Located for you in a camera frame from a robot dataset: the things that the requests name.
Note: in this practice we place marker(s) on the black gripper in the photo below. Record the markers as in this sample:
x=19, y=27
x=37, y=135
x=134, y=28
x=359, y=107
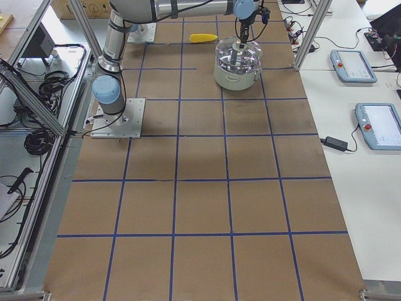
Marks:
x=244, y=23

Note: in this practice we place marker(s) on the glass pot lid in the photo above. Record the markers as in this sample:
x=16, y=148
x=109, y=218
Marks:
x=237, y=58

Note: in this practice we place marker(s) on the yellow corn cob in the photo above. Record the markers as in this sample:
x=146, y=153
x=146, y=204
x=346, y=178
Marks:
x=202, y=38

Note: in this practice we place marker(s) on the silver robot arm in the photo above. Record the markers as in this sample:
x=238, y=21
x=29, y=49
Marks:
x=187, y=82

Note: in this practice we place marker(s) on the pale green cooking pot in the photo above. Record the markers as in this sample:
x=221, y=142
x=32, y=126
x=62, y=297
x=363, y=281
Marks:
x=234, y=82

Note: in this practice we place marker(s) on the upper teach pendant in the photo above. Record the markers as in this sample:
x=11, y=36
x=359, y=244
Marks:
x=352, y=66

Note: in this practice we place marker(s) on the teach pendant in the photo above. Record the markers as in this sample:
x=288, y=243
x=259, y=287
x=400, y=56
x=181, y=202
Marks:
x=352, y=66
x=380, y=125

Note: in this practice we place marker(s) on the black power adapter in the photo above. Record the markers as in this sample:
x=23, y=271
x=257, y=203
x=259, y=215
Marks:
x=334, y=143

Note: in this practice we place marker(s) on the lower teach pendant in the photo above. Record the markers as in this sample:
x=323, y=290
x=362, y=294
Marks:
x=380, y=125

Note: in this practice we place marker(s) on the cardboard box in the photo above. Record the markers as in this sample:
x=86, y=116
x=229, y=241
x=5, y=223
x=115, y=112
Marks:
x=94, y=9

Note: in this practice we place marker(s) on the aluminium frame post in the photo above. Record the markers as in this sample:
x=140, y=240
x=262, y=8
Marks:
x=311, y=32

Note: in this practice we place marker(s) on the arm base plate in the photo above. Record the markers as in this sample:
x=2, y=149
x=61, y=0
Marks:
x=129, y=125
x=142, y=33

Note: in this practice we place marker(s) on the aluminium frame rail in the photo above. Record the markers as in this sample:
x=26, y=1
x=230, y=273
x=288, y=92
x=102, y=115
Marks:
x=29, y=97

